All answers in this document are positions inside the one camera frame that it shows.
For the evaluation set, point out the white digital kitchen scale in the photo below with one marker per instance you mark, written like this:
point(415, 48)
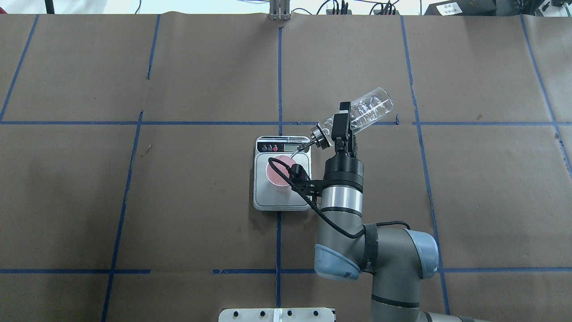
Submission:
point(270, 191)

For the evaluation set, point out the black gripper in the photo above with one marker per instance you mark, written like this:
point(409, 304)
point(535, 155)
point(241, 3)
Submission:
point(342, 171)

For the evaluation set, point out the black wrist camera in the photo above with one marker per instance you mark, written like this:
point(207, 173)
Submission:
point(302, 183)

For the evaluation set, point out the aluminium frame post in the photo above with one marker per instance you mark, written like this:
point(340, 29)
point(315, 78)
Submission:
point(279, 10)

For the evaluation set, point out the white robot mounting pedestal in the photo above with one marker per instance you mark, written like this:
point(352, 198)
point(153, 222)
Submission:
point(304, 314)

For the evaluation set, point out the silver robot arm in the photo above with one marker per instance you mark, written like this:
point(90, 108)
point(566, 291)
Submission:
point(397, 259)

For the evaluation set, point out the glass sauce bottle metal spout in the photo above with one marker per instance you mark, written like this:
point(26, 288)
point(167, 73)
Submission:
point(365, 111)

